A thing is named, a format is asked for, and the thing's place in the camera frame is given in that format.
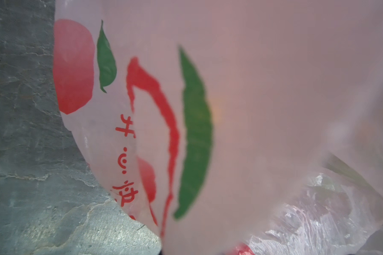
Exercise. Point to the pink plastic bag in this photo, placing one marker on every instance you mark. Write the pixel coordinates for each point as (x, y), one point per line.
(237, 127)

